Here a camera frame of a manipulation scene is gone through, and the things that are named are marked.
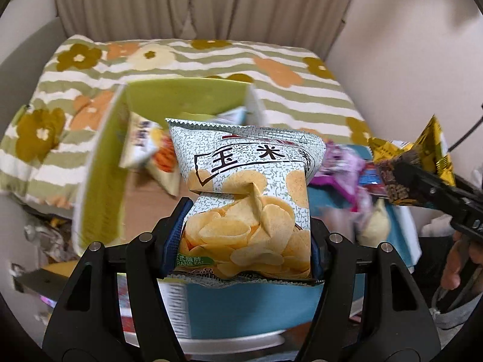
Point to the person's right hand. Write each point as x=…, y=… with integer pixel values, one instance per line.
x=454, y=264

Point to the orange print snack packet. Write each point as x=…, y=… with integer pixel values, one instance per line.
x=164, y=166

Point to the purple snack packet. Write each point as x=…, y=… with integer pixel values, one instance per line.
x=343, y=169

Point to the beige curtain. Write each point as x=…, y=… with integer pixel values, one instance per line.
x=188, y=3

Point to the white snack packet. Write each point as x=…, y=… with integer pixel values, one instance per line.
x=137, y=143

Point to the grey headboard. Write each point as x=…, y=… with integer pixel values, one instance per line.
x=22, y=64

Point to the white-blue snack packet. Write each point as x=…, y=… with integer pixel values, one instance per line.
x=232, y=116

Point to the white-green potato chip bag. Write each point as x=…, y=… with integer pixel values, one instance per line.
x=245, y=181

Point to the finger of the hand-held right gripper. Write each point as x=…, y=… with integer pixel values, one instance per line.
x=419, y=177

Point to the green cardboard box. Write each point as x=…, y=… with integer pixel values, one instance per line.
x=109, y=181

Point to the gold-black snack packet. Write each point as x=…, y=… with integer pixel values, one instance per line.
x=430, y=147

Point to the floral striped blanket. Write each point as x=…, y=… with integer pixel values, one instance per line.
x=188, y=60

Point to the red-blue snack packet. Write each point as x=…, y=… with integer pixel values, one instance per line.
x=371, y=179

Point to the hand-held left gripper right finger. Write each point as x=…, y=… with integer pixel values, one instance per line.
x=334, y=258

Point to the pale yellow snack packet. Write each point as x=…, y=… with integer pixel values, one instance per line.
x=375, y=226

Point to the crumpled clear plastic bag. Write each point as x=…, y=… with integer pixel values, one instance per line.
x=51, y=239

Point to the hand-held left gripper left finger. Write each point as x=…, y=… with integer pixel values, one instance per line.
x=173, y=245

